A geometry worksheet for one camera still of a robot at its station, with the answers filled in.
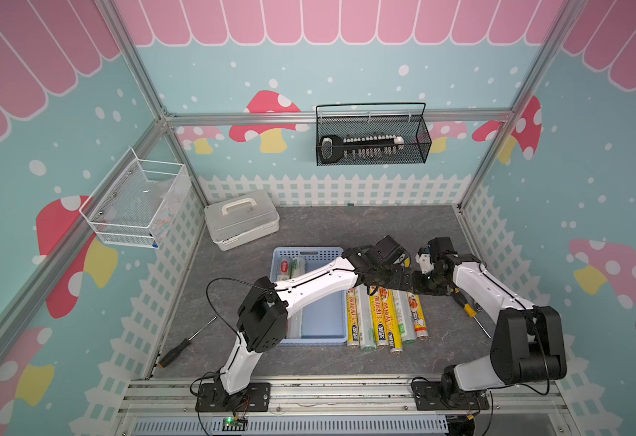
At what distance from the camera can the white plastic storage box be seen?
3.33ft

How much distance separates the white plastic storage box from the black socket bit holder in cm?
33

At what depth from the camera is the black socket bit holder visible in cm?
89
